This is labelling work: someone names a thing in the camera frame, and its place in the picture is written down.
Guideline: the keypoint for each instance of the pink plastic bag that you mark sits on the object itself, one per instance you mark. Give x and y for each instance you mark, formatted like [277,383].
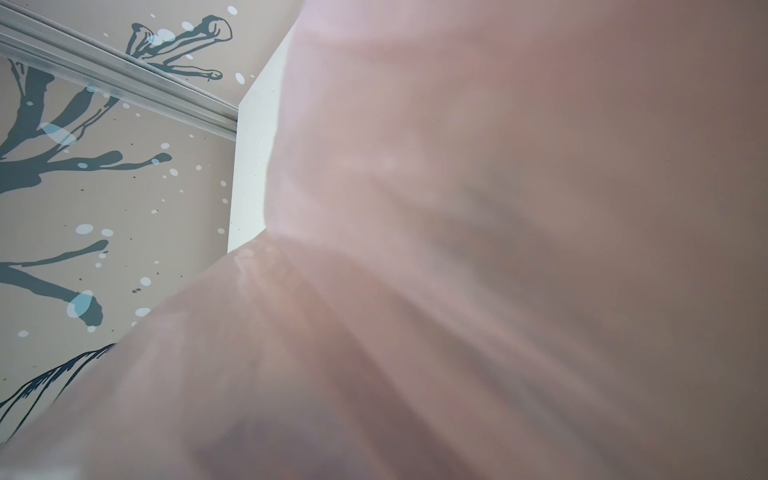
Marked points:
[504,240]

